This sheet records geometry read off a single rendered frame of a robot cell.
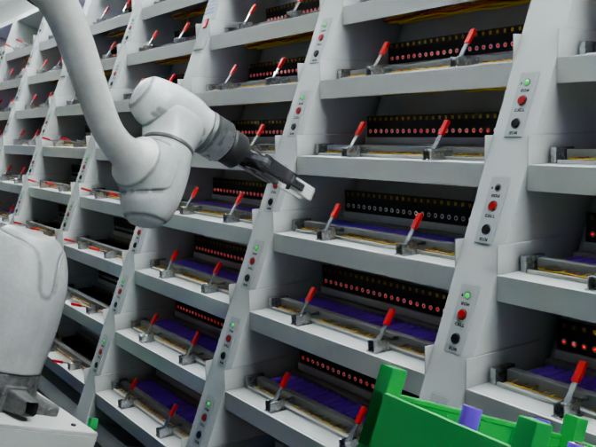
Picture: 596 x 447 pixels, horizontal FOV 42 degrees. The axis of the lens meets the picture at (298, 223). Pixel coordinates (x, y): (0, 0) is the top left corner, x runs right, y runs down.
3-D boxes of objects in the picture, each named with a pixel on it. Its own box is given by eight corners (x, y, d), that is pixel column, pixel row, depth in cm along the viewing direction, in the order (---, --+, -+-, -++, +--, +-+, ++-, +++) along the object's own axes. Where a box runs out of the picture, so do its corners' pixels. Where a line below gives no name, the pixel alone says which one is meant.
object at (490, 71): (513, 86, 144) (514, 9, 142) (319, 98, 193) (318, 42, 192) (582, 87, 155) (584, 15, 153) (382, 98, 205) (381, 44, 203)
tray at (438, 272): (455, 292, 140) (455, 239, 139) (273, 251, 190) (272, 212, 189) (529, 277, 151) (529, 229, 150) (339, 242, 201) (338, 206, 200)
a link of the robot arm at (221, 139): (203, 151, 151) (227, 164, 155) (222, 109, 153) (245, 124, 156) (182, 150, 159) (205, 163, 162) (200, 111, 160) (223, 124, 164)
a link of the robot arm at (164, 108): (192, 116, 162) (176, 170, 157) (129, 77, 153) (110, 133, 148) (223, 99, 154) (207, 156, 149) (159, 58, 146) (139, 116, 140)
